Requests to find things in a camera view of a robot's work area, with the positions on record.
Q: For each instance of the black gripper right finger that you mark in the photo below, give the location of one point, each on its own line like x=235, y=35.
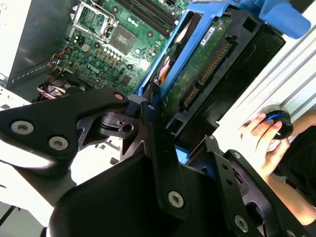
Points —
x=247, y=197

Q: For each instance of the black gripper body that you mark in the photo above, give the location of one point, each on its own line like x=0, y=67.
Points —
x=111, y=202

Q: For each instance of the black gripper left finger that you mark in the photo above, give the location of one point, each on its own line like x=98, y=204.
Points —
x=49, y=118

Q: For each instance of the hard disk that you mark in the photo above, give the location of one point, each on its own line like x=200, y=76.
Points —
x=197, y=61

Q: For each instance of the bare person hand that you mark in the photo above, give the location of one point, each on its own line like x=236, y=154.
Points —
x=271, y=153

